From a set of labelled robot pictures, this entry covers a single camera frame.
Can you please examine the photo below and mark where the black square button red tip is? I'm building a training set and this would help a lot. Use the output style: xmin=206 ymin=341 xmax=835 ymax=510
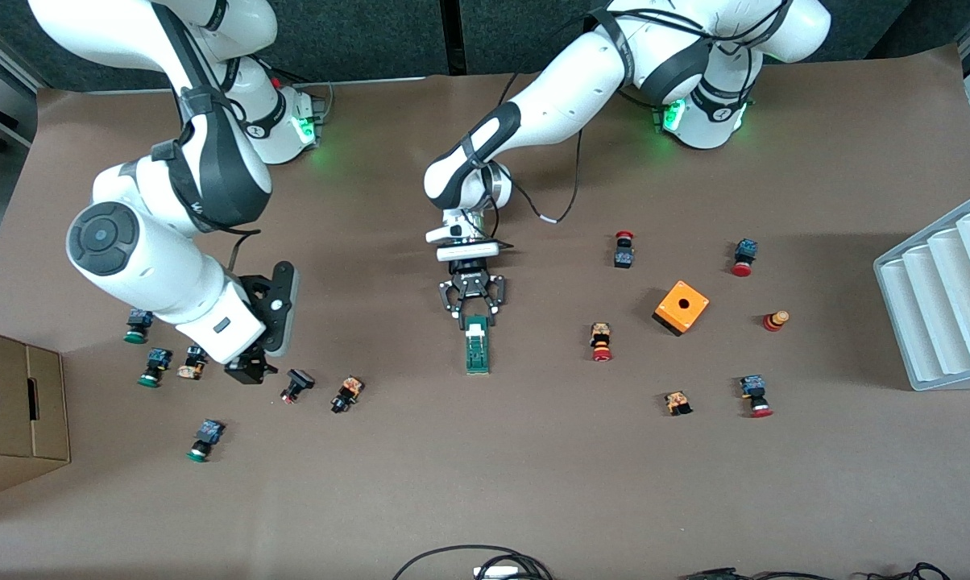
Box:
xmin=280 ymin=368 xmax=316 ymax=404

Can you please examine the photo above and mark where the black button orange contact block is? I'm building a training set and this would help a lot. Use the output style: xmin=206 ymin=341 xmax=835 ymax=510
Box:
xmin=330 ymin=375 xmax=366 ymax=415

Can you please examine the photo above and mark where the brown cardboard box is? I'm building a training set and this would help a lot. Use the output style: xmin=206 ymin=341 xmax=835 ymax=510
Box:
xmin=0 ymin=325 xmax=71 ymax=504

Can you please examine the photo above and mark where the white ridged plastic tray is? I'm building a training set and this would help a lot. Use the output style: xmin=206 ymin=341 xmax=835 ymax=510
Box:
xmin=873 ymin=192 xmax=970 ymax=393

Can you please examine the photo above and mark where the black switch tan contact block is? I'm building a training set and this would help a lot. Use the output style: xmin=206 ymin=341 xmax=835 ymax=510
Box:
xmin=176 ymin=345 xmax=210 ymax=381

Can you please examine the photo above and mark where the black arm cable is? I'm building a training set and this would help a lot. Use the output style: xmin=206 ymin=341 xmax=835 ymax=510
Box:
xmin=226 ymin=228 xmax=262 ymax=275
xmin=493 ymin=125 xmax=584 ymax=226

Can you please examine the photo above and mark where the orange push-button enclosure box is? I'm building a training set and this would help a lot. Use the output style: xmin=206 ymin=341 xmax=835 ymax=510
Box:
xmin=652 ymin=280 xmax=711 ymax=338

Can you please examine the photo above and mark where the black base cable bundle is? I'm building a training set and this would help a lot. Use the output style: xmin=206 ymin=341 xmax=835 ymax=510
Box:
xmin=272 ymin=71 xmax=334 ymax=123

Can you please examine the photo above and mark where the black looped cable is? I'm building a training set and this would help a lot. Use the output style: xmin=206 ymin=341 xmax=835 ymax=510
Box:
xmin=392 ymin=545 xmax=554 ymax=580

